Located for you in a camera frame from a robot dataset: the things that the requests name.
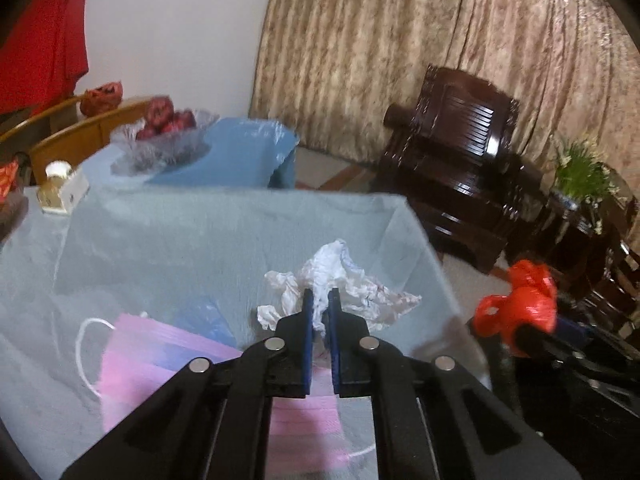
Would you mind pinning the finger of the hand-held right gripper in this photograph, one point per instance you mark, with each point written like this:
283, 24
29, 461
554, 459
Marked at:
532, 341
570, 333

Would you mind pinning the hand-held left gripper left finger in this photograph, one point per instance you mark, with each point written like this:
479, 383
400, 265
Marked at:
307, 320

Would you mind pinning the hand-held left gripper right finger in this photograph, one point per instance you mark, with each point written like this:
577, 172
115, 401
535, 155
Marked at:
334, 320

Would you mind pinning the red plastic bag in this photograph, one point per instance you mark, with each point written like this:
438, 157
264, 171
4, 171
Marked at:
525, 300

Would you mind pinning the white tissue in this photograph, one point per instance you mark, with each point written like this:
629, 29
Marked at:
330, 270

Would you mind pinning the black trash bin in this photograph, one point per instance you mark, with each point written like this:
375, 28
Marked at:
575, 440

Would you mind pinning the pink face mask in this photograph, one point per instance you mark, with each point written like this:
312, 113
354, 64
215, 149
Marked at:
150, 360

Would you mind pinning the dark wooden armchair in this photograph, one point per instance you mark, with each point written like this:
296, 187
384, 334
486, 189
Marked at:
620, 280
460, 170

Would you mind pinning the dark wooden side table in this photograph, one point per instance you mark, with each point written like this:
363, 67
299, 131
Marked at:
570, 240

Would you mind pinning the grey-blue tablecloth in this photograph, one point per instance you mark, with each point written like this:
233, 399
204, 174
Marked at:
175, 240

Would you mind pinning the potted flowering plant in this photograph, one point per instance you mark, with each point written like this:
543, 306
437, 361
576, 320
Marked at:
582, 170

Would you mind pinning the blue tablecloth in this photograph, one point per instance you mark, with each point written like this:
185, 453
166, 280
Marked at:
240, 155

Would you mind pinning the glass fruit bowl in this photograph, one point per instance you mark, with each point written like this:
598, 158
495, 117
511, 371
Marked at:
165, 152

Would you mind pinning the red apple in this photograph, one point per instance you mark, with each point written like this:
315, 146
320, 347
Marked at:
160, 109
182, 121
146, 133

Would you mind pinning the white and gold box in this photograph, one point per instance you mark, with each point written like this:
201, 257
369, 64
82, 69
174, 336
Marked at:
62, 190

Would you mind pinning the beige patterned curtain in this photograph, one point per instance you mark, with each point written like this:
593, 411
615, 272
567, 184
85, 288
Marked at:
400, 35

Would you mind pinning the wooden cabinet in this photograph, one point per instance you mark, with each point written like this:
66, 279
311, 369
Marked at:
75, 135

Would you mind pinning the red bag ornament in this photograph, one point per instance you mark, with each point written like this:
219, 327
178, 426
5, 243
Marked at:
100, 100

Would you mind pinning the red cloth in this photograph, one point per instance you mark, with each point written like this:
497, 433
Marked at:
40, 40

